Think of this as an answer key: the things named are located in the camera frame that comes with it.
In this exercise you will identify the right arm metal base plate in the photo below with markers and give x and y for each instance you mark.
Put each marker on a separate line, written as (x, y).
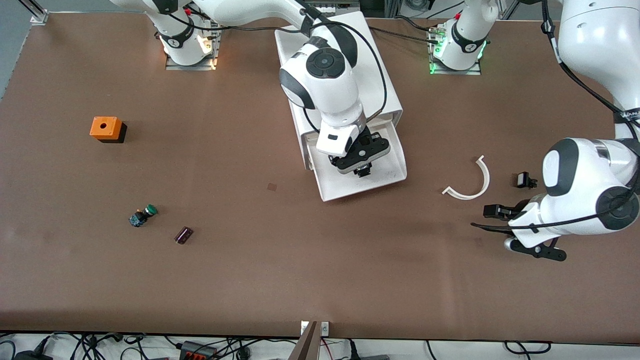
(218, 60)

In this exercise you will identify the grey angled post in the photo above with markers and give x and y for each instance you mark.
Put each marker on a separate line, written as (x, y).
(306, 345)

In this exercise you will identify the black power strip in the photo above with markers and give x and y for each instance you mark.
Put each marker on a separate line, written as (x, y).
(197, 351)

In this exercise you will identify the white pull-out drawer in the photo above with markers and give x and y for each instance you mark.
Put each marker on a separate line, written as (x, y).
(350, 187)

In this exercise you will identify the white drawer cabinet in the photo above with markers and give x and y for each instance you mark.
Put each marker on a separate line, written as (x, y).
(371, 75)

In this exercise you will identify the green push button switch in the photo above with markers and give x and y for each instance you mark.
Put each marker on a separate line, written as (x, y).
(142, 216)

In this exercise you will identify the small white bracket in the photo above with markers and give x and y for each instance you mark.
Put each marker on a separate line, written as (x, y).
(325, 328)
(304, 327)

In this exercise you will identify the black power plug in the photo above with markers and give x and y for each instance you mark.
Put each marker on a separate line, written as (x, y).
(30, 356)

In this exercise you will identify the aluminium frame profile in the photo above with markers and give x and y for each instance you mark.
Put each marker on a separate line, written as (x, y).
(37, 15)

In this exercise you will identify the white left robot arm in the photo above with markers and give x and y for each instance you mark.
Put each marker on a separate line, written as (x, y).
(575, 200)

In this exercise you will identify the orange button enclosure box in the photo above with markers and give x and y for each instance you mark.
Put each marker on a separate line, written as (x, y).
(105, 127)

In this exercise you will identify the white curved plastic piece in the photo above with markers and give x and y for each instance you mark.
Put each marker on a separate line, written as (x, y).
(480, 190)

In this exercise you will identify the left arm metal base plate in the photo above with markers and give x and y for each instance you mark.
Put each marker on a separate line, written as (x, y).
(470, 71)

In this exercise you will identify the grey electronics unit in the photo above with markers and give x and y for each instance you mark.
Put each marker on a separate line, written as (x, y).
(345, 6)

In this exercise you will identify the black rectangular push button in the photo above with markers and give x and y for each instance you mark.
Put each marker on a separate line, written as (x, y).
(523, 180)

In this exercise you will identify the maroon cylindrical capacitor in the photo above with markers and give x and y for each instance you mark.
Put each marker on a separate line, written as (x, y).
(183, 235)

